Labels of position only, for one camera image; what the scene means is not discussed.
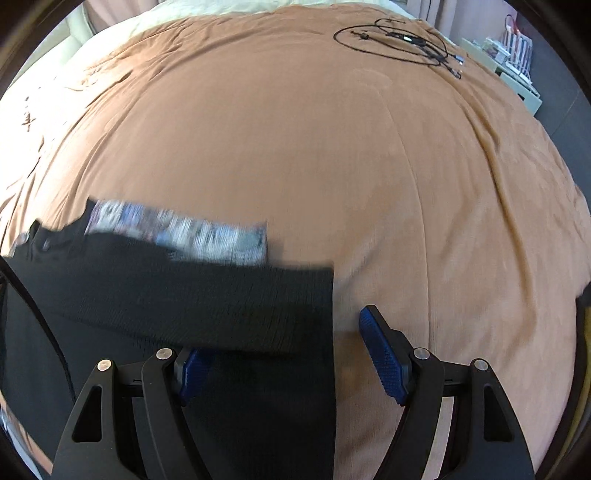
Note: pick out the striped gift bag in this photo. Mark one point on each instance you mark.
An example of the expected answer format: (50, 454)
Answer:
(519, 46)

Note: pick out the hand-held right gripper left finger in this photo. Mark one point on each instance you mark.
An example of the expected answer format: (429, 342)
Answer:
(191, 374)

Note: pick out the black printed T-shirt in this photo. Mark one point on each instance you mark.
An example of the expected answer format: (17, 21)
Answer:
(138, 300)

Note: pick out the white nightstand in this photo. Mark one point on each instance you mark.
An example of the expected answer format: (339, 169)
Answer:
(512, 78)

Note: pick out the brown blanket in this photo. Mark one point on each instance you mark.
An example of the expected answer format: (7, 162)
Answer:
(300, 161)

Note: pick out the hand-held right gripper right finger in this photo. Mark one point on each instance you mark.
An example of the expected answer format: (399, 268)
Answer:
(383, 355)

